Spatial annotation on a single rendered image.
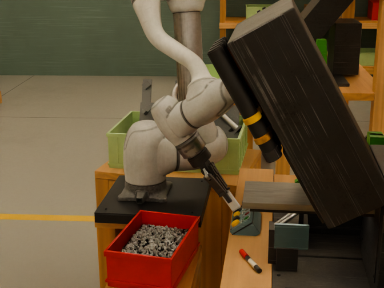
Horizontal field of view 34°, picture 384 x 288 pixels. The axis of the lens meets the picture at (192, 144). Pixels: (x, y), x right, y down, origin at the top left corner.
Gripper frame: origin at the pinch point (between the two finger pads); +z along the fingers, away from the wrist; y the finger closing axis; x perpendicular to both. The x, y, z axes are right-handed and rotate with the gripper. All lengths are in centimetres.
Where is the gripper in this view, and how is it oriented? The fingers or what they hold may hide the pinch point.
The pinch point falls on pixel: (230, 200)
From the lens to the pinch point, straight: 211.4
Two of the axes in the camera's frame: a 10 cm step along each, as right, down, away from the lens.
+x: 8.1, -5.2, -2.8
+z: 5.8, 8.0, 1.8
